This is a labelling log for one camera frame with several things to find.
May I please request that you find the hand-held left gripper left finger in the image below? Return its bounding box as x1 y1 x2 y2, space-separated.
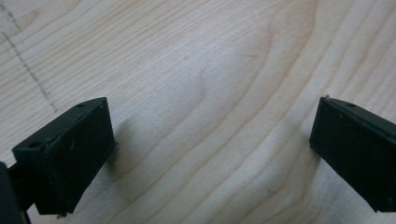
11 96 119 217

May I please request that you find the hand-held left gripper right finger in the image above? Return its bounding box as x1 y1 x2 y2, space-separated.
308 96 396 214

